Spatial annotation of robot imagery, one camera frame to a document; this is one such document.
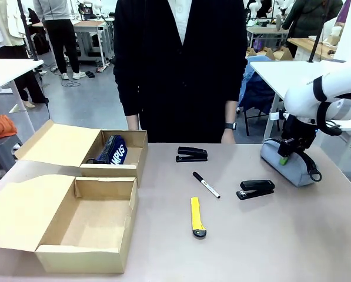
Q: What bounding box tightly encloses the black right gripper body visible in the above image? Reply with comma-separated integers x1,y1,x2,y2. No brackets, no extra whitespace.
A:
280,115,317,154

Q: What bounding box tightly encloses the grey zip pencil case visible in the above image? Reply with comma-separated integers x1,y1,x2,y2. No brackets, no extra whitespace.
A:
260,138,323,188

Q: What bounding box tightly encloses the cardboard box with navy case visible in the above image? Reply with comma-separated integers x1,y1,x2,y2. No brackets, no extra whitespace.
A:
14,119,149,189

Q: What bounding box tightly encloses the person's right forearm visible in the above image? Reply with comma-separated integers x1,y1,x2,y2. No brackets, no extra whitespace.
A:
126,114,141,131

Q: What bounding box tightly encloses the person's left forearm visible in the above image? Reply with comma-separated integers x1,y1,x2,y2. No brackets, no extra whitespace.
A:
224,100,238,125

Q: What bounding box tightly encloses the cardboard box with wide lid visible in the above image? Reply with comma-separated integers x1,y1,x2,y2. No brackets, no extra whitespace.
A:
0,173,140,275

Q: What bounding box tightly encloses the person's left hand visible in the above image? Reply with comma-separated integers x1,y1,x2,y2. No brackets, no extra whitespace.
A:
220,129,238,145

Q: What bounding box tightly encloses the black stapler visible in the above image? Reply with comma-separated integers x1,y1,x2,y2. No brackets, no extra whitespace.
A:
236,179,276,201
175,146,209,163

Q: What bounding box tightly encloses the chair with blue jacket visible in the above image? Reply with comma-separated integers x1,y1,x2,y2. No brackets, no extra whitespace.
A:
237,55,282,137

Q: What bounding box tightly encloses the black marker pen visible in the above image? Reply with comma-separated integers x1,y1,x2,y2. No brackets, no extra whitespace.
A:
192,171,222,199

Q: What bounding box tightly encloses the wooden table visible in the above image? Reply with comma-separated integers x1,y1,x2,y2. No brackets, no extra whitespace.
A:
286,36,340,62

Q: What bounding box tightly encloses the black stand pole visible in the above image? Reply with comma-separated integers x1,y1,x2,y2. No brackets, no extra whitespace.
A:
308,0,331,63

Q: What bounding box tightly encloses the yellow utility knife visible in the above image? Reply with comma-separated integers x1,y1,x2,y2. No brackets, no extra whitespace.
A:
190,197,208,239

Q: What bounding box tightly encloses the bystander in dark green jacket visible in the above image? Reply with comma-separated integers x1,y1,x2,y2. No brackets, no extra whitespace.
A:
281,0,344,59

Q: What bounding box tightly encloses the person in black cardigan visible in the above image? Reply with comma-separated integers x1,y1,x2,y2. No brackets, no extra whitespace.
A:
113,0,249,145

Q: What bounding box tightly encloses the navy campus pencil case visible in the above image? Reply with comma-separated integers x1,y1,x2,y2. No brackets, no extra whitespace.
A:
85,135,129,166

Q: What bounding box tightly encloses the grey workbench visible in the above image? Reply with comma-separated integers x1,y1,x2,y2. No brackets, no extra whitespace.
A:
71,19,115,68

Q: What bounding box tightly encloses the bystander in black trousers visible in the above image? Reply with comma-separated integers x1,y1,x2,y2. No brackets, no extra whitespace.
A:
33,0,87,81

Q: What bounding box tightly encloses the black tripod pole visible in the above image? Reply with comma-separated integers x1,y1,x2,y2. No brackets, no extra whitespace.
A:
16,0,51,120

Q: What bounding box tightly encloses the orange cloth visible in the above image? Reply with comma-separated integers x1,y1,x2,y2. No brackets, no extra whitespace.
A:
0,115,18,139

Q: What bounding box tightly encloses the grey stool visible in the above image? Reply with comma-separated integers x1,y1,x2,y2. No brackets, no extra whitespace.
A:
0,133,25,184

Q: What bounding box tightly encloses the white table with slanted leg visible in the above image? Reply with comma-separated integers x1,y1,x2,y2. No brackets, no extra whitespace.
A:
0,58,45,135

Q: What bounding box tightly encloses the bystander in beige coat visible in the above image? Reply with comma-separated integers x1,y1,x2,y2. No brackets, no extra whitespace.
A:
0,0,49,109

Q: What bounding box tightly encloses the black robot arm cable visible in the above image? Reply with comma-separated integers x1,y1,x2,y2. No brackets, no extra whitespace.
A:
317,100,344,137

